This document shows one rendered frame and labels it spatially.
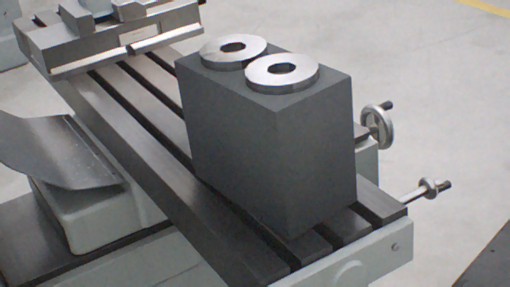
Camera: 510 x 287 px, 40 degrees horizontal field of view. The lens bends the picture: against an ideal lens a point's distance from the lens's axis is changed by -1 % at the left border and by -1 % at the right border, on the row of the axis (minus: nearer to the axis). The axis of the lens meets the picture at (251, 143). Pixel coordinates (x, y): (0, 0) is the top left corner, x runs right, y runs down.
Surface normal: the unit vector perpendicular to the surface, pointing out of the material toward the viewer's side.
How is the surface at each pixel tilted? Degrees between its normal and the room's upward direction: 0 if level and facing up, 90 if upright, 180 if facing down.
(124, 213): 90
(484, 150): 0
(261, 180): 90
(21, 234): 0
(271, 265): 0
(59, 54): 90
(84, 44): 90
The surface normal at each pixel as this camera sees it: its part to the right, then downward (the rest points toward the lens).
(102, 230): 0.51, 0.39
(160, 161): -0.11, -0.85
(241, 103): -0.79, 0.40
